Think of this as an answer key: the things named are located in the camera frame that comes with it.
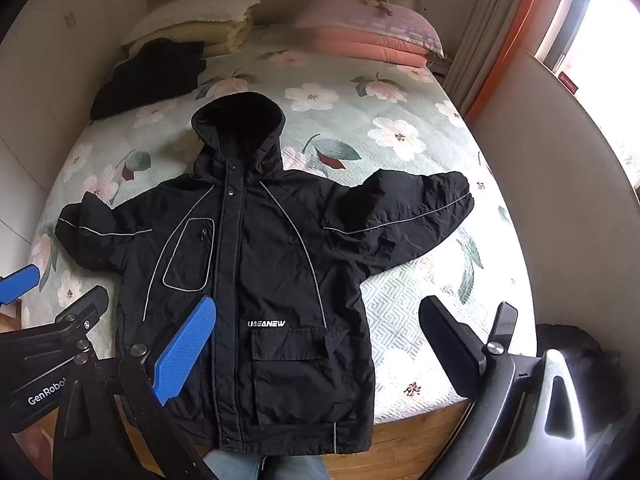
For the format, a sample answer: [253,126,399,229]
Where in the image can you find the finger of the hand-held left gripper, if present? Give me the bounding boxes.
[0,264,41,307]
[0,285,110,361]

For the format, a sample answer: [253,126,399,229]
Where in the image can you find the salmon folded blanket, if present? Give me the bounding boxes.
[295,25,432,69]

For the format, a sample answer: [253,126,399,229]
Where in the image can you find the orange curtain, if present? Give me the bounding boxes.
[467,0,566,122]

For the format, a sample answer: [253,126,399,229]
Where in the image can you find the black garment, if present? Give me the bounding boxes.
[89,39,207,122]

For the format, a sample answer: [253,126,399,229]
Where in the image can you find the person's blue jeans legs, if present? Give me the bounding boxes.
[202,447,328,480]

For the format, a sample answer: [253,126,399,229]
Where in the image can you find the floral quilted bed cover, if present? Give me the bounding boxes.
[20,22,538,461]

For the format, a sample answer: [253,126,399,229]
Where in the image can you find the white wardrobe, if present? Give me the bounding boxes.
[0,0,146,241]

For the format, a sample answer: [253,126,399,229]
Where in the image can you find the beige curtain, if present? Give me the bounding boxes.
[442,0,543,117]

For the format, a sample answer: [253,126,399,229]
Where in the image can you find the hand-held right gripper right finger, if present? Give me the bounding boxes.
[419,296,598,480]

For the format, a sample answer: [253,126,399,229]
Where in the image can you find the pink pillow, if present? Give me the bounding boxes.
[295,0,445,59]

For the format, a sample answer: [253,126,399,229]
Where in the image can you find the window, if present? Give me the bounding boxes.
[535,0,640,188]

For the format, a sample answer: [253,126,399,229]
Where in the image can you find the cream folded blanket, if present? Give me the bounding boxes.
[145,20,256,59]

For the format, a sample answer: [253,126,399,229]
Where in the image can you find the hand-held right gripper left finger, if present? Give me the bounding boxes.
[52,296,217,480]

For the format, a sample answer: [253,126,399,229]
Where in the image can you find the white pillow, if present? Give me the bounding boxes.
[121,0,261,48]

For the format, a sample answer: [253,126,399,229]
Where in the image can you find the black hooded jacket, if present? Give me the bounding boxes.
[54,91,476,461]

